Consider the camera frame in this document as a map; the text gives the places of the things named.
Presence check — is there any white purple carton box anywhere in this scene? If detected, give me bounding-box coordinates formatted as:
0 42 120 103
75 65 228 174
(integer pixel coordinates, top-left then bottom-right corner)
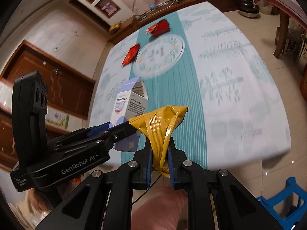
108 76 149 152

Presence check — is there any yellow foil wrapper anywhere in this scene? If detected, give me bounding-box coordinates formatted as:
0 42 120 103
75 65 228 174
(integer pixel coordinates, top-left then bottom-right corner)
129 105 188 177

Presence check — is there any left hand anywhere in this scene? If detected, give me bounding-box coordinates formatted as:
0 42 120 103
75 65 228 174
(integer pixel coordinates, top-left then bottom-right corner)
25 188 53 213

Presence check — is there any wooden door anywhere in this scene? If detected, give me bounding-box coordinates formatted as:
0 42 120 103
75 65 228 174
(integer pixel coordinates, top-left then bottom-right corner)
1 40 96 119

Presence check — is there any blue plastic stool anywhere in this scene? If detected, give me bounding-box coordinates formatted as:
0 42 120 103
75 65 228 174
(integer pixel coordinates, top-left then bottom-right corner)
257 177 306 229

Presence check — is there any red packet with white print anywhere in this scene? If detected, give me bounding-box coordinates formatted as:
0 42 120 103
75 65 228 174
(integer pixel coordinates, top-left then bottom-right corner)
122 43 140 66

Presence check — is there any wooden low cabinet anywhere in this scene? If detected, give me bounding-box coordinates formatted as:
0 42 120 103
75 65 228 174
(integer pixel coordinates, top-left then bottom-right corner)
108 0 240 44

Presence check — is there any red wrapper far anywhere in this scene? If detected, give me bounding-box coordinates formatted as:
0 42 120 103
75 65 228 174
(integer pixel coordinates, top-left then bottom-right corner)
146 19 170 37

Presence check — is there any patterned blue tablecloth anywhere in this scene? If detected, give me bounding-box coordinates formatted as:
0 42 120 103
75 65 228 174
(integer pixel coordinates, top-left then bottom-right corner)
89 2 291 170

